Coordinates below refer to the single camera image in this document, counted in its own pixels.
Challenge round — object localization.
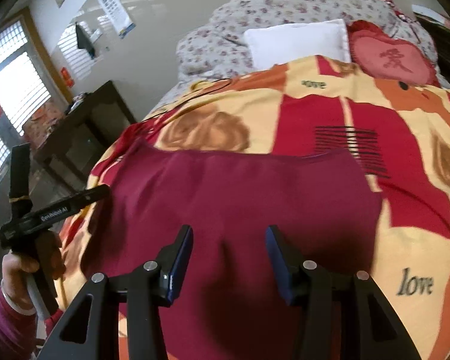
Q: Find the red heart cushion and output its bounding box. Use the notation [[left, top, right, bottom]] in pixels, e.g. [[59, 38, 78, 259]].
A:
[[347, 20, 439, 86]]

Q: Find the wall calendar poster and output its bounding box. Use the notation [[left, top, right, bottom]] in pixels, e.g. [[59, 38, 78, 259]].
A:
[[97, 0, 136, 39]]

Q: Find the dark carved wooden cabinet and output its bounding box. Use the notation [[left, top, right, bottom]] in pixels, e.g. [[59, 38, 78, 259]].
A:
[[412, 4, 450, 84]]

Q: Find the dark red garment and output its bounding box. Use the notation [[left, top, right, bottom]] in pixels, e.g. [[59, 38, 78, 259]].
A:
[[81, 141, 382, 359]]

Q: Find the person's left hand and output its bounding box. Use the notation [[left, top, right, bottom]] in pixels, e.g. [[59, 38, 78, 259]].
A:
[[1, 232, 65, 311]]

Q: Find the white pillow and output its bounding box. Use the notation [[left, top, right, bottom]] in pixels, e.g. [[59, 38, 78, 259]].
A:
[[244, 19, 351, 71]]

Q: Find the magenta left sleeve forearm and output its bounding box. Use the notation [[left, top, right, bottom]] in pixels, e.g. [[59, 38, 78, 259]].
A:
[[0, 286, 37, 359]]

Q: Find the floral grey quilt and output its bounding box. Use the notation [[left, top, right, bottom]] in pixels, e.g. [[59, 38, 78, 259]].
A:
[[149, 0, 437, 116]]

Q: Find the window with blinds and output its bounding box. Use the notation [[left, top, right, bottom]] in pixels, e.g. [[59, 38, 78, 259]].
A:
[[0, 21, 51, 179]]

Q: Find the dark cloth on wall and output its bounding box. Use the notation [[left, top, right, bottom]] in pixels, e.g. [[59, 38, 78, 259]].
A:
[[74, 24, 96, 59]]

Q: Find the red orange patterned blanket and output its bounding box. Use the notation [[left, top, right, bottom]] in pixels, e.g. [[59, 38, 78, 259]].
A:
[[56, 56, 450, 359]]

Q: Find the dark wooden nightstand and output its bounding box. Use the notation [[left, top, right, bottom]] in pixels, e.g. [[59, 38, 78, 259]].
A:
[[34, 80, 137, 194]]

